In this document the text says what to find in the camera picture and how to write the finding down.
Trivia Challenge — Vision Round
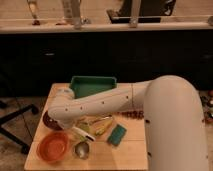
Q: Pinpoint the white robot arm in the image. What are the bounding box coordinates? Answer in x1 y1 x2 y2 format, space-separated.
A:
48 75 209 171

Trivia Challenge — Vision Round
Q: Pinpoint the dark maroon bowl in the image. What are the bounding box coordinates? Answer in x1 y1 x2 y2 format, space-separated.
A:
43 112 61 130

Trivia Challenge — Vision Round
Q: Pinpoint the red orange bowl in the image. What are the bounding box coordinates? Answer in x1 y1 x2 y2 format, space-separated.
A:
36 131 69 163

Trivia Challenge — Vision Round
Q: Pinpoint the green plastic tray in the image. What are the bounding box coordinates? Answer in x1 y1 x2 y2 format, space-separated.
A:
70 76 117 98

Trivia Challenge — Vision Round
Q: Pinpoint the metal spoon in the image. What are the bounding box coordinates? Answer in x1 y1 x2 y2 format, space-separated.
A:
88 115 112 125

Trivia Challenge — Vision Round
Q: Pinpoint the green translucent cup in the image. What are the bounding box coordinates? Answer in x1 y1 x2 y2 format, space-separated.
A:
77 123 90 133

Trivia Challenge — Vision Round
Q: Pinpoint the green sponge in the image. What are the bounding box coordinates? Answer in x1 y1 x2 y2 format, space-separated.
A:
107 124 126 146

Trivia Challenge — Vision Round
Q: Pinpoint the silver metal measuring cup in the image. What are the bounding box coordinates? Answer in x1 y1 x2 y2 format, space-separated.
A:
75 141 89 159

